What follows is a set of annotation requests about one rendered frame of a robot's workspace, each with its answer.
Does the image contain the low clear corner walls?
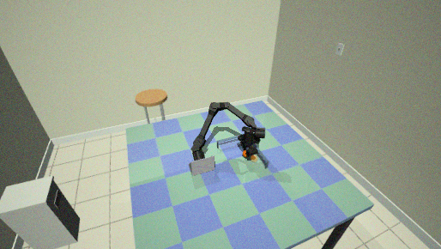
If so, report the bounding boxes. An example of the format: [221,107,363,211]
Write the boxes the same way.
[219,138,266,168]

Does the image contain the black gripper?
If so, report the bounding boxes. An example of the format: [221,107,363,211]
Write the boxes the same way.
[238,135,258,156]

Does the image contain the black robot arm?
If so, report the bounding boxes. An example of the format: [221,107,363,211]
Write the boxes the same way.
[191,102,265,161]

